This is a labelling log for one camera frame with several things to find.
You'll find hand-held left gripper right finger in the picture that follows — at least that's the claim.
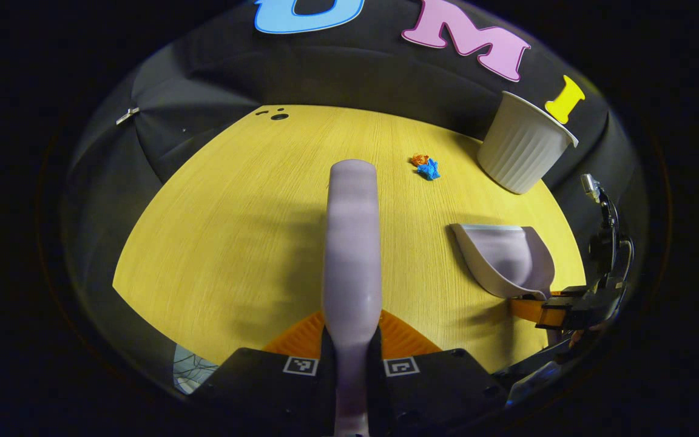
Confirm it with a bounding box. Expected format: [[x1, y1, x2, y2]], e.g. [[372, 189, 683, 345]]
[[366, 308, 508, 437]]

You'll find small pink broom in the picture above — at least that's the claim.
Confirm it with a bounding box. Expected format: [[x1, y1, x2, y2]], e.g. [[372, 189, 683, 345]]
[[322, 159, 382, 437]]

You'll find black backdrop cloth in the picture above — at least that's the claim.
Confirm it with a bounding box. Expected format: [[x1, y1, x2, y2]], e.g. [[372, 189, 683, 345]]
[[61, 0, 647, 389]]

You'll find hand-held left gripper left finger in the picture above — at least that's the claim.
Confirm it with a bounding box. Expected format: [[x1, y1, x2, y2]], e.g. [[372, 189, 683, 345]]
[[195, 310, 336, 437]]

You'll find pink dustpan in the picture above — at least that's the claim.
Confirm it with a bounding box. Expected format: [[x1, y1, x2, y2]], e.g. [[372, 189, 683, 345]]
[[450, 223, 556, 301]]

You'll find white ribbed garbage bin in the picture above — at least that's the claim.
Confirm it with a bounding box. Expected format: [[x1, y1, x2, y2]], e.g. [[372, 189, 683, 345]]
[[477, 91, 579, 195]]

